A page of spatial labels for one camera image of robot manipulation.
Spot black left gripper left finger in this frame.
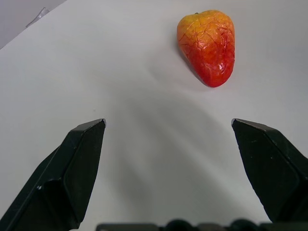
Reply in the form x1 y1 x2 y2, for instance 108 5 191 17
0 118 107 231

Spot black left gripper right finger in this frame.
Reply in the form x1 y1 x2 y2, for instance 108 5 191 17
231 118 308 223

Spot red and yellow toy fruit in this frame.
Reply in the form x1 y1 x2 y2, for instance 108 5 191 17
177 10 236 88

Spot clear plastic object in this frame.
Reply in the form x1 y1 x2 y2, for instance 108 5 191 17
25 7 50 28

